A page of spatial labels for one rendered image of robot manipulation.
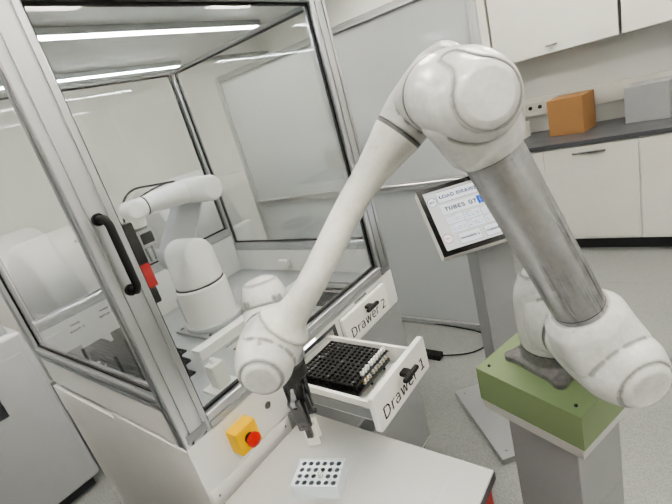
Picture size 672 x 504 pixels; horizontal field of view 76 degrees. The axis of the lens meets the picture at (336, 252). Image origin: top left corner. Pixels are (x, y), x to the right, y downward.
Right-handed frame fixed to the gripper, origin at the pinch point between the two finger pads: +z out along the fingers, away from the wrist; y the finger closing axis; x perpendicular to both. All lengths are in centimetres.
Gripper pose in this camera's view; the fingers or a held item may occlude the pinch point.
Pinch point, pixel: (312, 430)
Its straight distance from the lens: 113.7
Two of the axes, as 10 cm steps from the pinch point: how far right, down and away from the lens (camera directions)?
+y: 0.5, -3.4, 9.4
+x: -9.6, 2.3, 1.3
